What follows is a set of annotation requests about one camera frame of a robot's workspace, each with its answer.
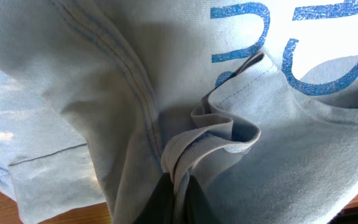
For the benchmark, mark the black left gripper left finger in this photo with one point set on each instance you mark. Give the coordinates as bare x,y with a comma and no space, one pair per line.
159,207

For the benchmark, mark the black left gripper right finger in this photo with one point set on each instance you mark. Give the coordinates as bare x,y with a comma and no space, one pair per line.
197,207

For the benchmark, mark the light blue printed t-shirt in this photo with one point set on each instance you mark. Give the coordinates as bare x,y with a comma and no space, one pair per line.
256,99

